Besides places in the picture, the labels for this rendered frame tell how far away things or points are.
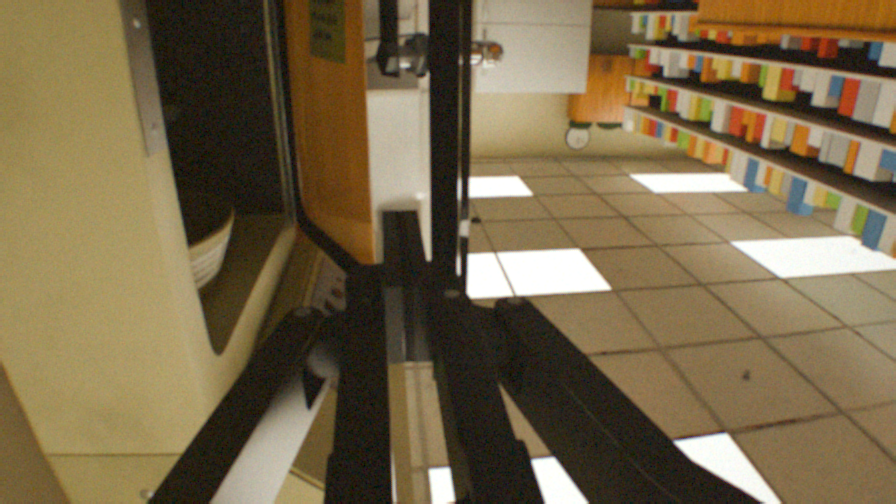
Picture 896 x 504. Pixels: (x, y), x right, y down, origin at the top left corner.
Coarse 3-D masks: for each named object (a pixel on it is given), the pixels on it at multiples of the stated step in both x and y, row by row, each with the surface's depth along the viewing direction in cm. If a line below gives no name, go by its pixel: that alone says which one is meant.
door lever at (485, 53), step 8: (472, 40) 31; (480, 40) 30; (488, 40) 30; (472, 48) 30; (480, 48) 30; (488, 48) 30; (496, 48) 30; (472, 56) 30; (480, 56) 30; (488, 56) 30; (496, 56) 30; (472, 64) 31; (480, 64) 30; (488, 64) 30; (496, 64) 31
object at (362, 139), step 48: (288, 0) 43; (336, 0) 35; (288, 48) 46; (336, 48) 37; (336, 96) 39; (384, 96) 32; (336, 144) 41; (384, 144) 34; (336, 192) 43; (384, 192) 35; (336, 240) 46
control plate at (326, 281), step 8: (328, 264) 55; (320, 272) 52; (328, 272) 53; (336, 272) 55; (320, 280) 51; (328, 280) 52; (336, 280) 53; (320, 288) 49; (328, 288) 51; (320, 296) 48; (328, 296) 49; (344, 296) 52; (312, 304) 46; (320, 304) 47; (336, 304) 50; (344, 304) 51; (328, 312) 47; (336, 376) 41; (336, 384) 40
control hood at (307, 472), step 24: (312, 264) 52; (288, 288) 47; (312, 288) 48; (264, 336) 40; (312, 432) 34; (408, 432) 43; (312, 456) 32; (408, 456) 40; (288, 480) 30; (312, 480) 30; (408, 480) 38
